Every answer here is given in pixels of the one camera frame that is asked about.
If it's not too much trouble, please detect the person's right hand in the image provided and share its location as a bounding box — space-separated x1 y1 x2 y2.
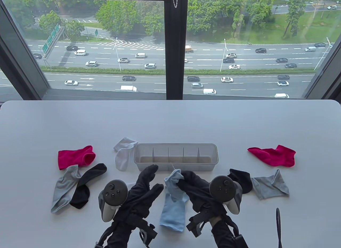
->
177 170 228 219

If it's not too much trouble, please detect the person's left hand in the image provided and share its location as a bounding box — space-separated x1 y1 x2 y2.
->
117 164 164 224

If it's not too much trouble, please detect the black sock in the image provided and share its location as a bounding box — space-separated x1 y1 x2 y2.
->
227 169 253 194
69 163 107 209

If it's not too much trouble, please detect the grey sock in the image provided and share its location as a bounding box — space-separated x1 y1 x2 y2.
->
51 165 82 214
250 169 290 200

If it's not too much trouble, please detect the red sock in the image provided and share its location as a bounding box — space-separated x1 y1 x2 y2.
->
58 145 96 170
247 145 296 167

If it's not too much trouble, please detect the person's left forearm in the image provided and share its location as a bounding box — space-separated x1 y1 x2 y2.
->
97 217 149 248

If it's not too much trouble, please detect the person's right forearm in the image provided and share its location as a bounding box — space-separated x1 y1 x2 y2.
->
210 216 249 248

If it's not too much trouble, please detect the clear plastic divided organizer box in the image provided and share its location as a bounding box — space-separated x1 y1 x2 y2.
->
134 143 219 172

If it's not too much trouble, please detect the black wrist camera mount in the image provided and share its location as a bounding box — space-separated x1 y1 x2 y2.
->
186 212 211 238
139 223 158 244

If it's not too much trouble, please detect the black cable loop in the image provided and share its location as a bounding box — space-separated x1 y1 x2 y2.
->
275 207 283 248

